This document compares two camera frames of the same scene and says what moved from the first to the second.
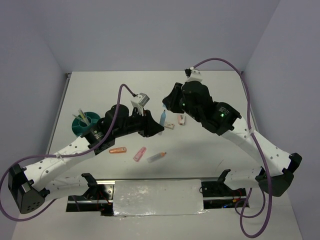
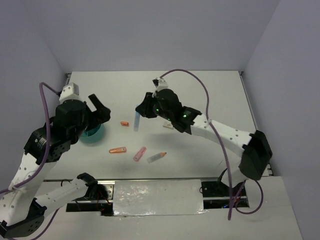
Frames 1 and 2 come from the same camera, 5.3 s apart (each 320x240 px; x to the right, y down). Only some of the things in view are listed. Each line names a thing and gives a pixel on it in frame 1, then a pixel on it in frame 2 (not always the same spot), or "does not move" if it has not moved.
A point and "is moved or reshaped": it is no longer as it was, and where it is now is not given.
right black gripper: [170, 101] to [144, 108]
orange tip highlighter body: [156, 156] does not move
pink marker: [139, 154] does not move
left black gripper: [149, 127] to [102, 115]
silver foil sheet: [158, 197] does not move
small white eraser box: [170, 125] does not move
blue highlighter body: [163, 119] is moved or reshaped
